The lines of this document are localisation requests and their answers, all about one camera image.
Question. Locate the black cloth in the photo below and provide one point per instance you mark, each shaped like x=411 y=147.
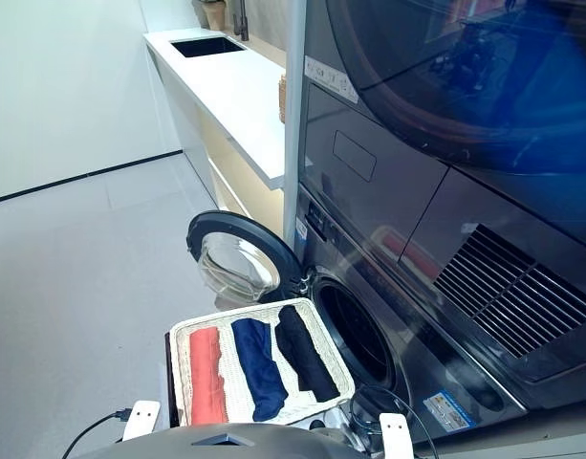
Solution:
x=304 y=354

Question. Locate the navy blue cloth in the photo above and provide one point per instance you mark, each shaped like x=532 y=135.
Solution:
x=259 y=363

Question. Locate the red cloth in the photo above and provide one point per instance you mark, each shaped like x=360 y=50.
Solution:
x=207 y=378

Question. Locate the pale woven basket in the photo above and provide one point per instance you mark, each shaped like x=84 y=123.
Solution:
x=239 y=401

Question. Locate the blue white washer sticker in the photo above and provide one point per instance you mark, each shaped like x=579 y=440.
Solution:
x=301 y=229

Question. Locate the metal door hinge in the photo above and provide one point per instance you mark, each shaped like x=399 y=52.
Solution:
x=304 y=283

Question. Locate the round glass washer door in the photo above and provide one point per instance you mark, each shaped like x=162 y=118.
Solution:
x=235 y=260

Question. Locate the grey vertical panel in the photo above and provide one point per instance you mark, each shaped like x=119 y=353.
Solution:
x=292 y=143

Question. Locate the white counter with cabinet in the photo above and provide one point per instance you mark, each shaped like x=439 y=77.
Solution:
x=235 y=95

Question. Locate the white dryer sticker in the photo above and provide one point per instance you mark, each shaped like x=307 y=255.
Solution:
x=328 y=76

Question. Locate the black sink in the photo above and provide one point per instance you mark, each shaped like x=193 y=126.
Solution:
x=206 y=47

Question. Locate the dark faucet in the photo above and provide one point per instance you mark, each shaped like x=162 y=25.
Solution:
x=243 y=24

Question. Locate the grey robot torso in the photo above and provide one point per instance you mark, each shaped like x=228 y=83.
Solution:
x=273 y=444

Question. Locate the beige plant pot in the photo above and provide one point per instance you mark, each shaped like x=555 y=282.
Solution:
x=212 y=16

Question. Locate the blue energy label sticker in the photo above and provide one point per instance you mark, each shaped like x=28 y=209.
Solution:
x=450 y=410

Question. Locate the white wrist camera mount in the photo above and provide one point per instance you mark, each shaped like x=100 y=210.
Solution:
x=142 y=421
x=395 y=435

